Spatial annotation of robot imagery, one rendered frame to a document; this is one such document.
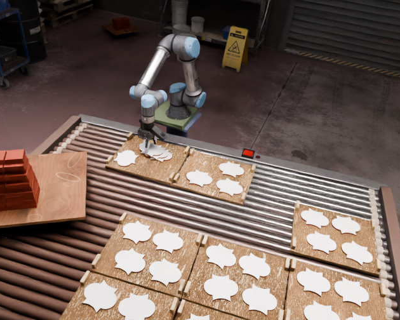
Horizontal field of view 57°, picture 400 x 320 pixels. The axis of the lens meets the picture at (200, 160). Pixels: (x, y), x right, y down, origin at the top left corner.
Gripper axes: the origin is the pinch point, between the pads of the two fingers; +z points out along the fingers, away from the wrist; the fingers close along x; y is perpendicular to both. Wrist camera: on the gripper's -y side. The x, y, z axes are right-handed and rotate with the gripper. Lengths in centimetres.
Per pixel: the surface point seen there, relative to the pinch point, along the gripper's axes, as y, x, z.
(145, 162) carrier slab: -1.3, 10.2, 2.9
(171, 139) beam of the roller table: -2.6, -21.9, 5.0
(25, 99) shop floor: 245, -129, 96
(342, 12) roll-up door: -74, -474, 17
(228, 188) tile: -54, 9, 2
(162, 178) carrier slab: -17.2, 17.9, 2.9
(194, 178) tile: -33.5, 10.5, 2.0
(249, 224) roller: -72, 27, 5
